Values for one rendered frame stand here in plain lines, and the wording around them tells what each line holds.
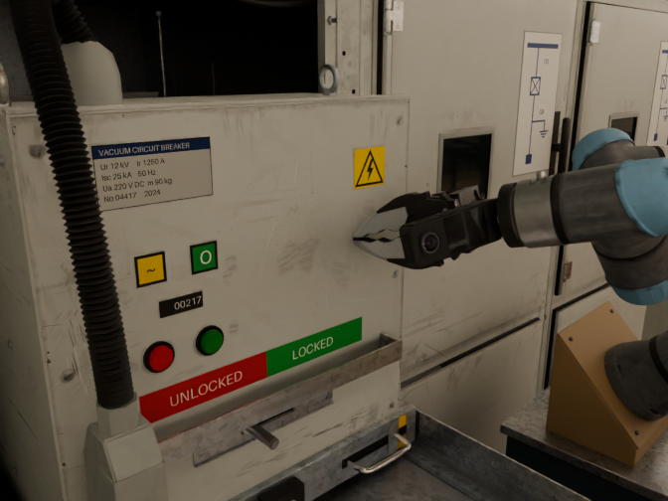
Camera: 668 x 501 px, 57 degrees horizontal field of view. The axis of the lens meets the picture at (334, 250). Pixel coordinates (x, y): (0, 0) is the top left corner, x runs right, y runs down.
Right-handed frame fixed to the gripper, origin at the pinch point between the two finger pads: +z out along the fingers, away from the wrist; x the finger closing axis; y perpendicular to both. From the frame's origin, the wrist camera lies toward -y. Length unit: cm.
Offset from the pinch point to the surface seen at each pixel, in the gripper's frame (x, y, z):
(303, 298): -5.5, -6.7, 5.4
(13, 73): 45, 16, 91
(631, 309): -58, 145, -2
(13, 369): -4.0, -33.0, 25.1
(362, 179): 7.1, 2.8, -0.6
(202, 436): -14.9, -24.3, 8.5
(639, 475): -54, 41, -19
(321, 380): -15.5, -8.3, 4.3
